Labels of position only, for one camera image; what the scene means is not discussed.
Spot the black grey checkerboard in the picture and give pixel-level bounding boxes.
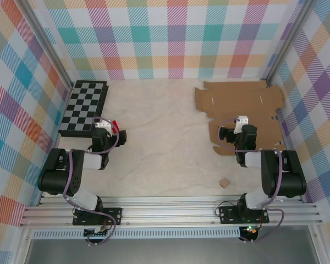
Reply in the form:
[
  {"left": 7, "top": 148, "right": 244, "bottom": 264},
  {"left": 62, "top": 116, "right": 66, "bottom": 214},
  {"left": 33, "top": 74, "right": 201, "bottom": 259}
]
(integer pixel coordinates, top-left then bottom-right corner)
[{"left": 57, "top": 80, "right": 109, "bottom": 139}]

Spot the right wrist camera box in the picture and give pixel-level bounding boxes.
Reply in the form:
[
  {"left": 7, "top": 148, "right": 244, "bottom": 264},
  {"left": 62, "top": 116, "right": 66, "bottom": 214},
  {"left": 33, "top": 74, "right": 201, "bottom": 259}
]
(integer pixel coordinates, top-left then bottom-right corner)
[{"left": 234, "top": 115, "right": 250, "bottom": 135}]

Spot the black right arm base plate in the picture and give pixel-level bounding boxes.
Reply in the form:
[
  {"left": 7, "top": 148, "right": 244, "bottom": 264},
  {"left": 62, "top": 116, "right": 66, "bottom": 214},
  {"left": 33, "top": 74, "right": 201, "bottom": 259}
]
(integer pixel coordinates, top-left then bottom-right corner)
[{"left": 219, "top": 206, "right": 270, "bottom": 225}]

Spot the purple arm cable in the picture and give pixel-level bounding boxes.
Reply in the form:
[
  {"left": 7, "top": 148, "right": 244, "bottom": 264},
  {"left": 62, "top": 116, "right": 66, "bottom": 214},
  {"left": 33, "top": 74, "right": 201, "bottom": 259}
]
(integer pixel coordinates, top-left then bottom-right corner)
[
  {"left": 217, "top": 117, "right": 285, "bottom": 244},
  {"left": 62, "top": 117, "right": 120, "bottom": 246}
]

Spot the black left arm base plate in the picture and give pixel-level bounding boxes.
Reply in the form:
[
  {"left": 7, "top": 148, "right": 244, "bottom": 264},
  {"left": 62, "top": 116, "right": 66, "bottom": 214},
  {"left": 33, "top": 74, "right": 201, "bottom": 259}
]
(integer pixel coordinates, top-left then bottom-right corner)
[{"left": 73, "top": 207, "right": 123, "bottom": 226}]

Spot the aluminium corner post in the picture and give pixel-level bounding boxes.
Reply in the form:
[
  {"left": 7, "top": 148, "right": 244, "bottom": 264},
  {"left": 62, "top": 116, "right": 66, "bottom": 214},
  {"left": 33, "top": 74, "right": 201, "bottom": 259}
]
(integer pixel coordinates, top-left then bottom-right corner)
[
  {"left": 16, "top": 0, "right": 74, "bottom": 91},
  {"left": 263, "top": 0, "right": 317, "bottom": 86}
]

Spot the aluminium side rail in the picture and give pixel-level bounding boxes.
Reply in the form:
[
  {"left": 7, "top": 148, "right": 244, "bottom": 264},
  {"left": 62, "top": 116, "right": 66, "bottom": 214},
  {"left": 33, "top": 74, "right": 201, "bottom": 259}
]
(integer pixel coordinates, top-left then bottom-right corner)
[
  {"left": 38, "top": 136, "right": 62, "bottom": 206},
  {"left": 274, "top": 107, "right": 305, "bottom": 204}
]

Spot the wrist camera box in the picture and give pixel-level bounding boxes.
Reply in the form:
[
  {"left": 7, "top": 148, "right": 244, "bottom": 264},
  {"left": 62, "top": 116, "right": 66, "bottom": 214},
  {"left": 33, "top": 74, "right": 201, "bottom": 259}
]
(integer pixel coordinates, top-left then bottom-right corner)
[
  {"left": 234, "top": 115, "right": 250, "bottom": 135},
  {"left": 95, "top": 120, "right": 112, "bottom": 135}
]

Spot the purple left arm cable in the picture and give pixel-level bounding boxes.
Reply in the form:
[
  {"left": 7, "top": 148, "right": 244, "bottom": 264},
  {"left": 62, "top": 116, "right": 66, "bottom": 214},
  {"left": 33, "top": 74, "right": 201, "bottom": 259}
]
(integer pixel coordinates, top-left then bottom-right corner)
[{"left": 62, "top": 117, "right": 120, "bottom": 246}]

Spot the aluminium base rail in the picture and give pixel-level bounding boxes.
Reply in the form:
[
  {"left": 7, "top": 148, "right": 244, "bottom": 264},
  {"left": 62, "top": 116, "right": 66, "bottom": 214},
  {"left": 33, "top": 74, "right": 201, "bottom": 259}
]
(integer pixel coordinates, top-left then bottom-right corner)
[{"left": 19, "top": 195, "right": 324, "bottom": 228}]

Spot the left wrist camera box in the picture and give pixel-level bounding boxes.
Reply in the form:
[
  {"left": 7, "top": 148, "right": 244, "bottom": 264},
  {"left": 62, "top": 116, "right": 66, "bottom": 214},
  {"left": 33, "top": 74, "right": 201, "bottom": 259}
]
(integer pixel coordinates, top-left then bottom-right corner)
[{"left": 95, "top": 120, "right": 112, "bottom": 135}]

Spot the brown cardboard box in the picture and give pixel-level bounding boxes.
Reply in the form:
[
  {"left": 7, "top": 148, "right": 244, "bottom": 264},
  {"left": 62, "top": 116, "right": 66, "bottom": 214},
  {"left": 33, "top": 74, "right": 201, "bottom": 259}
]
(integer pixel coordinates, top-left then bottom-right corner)
[{"left": 194, "top": 80, "right": 285, "bottom": 157}]

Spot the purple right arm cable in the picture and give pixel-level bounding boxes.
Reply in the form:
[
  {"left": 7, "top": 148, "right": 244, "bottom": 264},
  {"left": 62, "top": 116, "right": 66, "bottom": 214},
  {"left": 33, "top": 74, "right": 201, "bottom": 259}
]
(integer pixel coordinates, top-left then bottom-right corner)
[{"left": 217, "top": 117, "right": 285, "bottom": 244}]

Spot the grey metal panel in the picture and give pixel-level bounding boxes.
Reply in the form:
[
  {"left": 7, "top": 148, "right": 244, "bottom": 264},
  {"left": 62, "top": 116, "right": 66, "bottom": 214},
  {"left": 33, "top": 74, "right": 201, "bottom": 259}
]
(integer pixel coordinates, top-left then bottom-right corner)
[{"left": 16, "top": 238, "right": 324, "bottom": 264}]

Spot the small circuit board with leds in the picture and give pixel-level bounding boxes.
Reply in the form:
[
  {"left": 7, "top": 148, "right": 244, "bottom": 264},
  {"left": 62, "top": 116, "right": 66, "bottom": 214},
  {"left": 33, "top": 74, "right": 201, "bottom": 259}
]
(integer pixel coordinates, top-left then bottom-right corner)
[{"left": 241, "top": 225, "right": 259, "bottom": 236}]

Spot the slotted grey cable duct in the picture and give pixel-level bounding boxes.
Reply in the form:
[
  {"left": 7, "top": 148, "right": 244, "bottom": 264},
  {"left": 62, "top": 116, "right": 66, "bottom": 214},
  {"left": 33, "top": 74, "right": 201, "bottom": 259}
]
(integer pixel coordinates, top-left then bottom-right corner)
[{"left": 32, "top": 227, "right": 241, "bottom": 239}]

